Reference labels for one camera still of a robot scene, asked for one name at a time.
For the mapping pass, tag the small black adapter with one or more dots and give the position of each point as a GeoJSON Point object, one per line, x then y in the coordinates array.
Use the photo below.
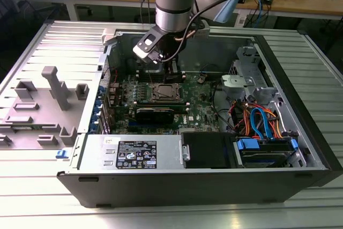
{"type": "Point", "coordinates": [268, 0]}

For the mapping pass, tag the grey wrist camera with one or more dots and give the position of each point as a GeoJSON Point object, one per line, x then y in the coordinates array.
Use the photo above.
{"type": "Point", "coordinates": [205, 30]}

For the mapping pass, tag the silver power supply with label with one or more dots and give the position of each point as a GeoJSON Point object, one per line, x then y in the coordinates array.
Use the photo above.
{"type": "Point", "coordinates": [93, 154]}

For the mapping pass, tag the round coin battery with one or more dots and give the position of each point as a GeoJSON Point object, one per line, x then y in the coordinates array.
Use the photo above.
{"type": "Point", "coordinates": [200, 80]}

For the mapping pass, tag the silver CPU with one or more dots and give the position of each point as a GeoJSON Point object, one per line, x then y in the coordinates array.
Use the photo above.
{"type": "Point", "coordinates": [166, 91]}

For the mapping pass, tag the black plastic bay cover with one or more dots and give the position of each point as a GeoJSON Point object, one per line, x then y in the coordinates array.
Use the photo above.
{"type": "Point", "coordinates": [206, 150]}

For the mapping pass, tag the silver metal drive cage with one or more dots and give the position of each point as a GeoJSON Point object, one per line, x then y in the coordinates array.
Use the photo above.
{"type": "Point", "coordinates": [235, 82]}

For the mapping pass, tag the blue card retention clip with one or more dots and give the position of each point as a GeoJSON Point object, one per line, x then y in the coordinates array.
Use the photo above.
{"type": "Point", "coordinates": [100, 91]}
{"type": "Point", "coordinates": [96, 115]}
{"type": "Point", "coordinates": [93, 127]}
{"type": "Point", "coordinates": [98, 103]}

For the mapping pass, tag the black graphics card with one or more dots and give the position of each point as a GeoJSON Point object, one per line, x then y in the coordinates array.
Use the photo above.
{"type": "Point", "coordinates": [154, 117]}

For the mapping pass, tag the grey parts rack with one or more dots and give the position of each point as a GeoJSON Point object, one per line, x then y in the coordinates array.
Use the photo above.
{"type": "Point", "coordinates": [48, 111]}

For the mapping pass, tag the black cylindrical part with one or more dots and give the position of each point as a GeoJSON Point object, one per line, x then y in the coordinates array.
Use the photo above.
{"type": "Point", "coordinates": [130, 66]}

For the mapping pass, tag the green motherboard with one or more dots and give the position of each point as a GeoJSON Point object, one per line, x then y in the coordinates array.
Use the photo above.
{"type": "Point", "coordinates": [198, 111]}

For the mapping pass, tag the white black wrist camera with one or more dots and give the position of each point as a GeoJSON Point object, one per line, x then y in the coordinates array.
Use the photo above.
{"type": "Point", "coordinates": [147, 45]}

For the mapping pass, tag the hard disk in blue carrier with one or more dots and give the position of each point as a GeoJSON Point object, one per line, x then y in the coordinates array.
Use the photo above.
{"type": "Point", "coordinates": [265, 150]}

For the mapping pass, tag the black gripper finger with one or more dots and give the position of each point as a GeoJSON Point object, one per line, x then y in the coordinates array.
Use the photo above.
{"type": "Point", "coordinates": [173, 78]}

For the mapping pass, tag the black open PC case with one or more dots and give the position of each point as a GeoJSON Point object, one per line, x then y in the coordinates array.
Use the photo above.
{"type": "Point", "coordinates": [187, 188]}

